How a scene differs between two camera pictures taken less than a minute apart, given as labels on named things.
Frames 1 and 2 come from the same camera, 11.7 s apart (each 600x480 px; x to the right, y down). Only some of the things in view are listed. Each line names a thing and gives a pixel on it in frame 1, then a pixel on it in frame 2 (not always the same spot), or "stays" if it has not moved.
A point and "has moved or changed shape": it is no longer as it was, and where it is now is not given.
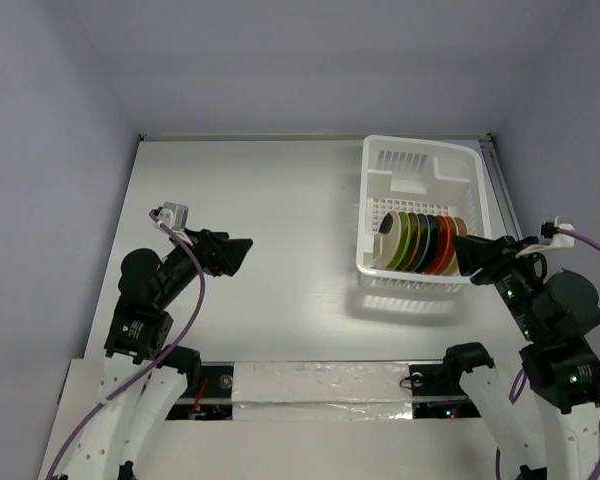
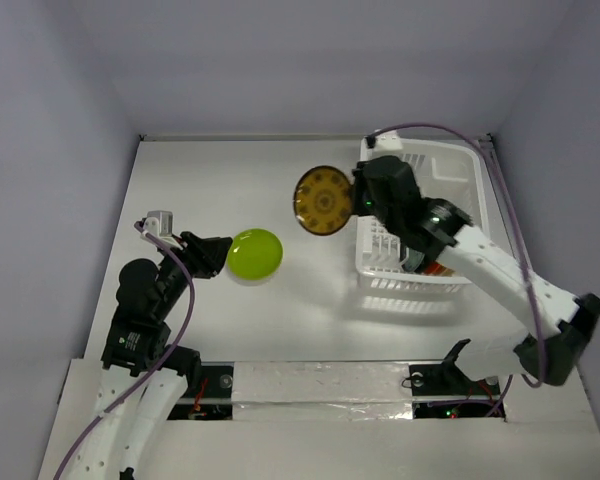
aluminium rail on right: [504, 197] stays
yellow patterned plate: [415, 242] has moved or changed shape
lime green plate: [405, 241] to [254, 254]
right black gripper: [497, 255] to [362, 189]
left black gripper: [218, 253] stays
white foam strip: [321, 391] stays
